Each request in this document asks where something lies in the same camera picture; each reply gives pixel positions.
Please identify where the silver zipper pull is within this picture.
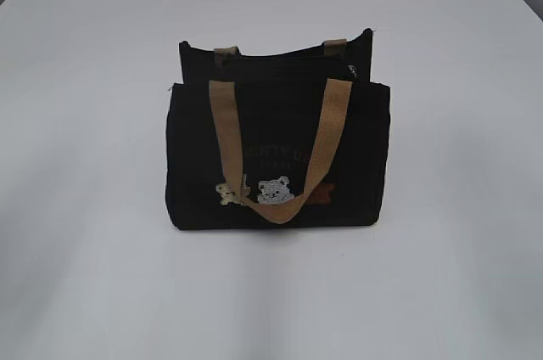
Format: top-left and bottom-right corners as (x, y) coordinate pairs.
(348, 65), (358, 79)

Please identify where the black canvas tote bag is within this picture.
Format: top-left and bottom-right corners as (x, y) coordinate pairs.
(165, 29), (390, 231)

